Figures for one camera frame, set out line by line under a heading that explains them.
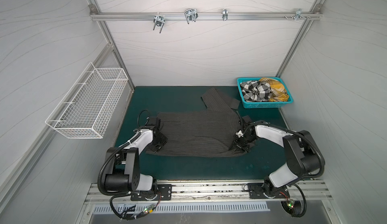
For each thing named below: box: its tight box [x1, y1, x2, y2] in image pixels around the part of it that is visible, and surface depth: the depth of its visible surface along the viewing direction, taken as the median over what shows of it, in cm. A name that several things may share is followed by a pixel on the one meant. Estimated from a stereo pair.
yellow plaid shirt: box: [259, 77, 290, 102], surface depth 106 cm
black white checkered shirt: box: [239, 80, 272, 102], surface depth 107 cm
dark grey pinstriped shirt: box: [146, 88, 248, 158], surface depth 97 cm
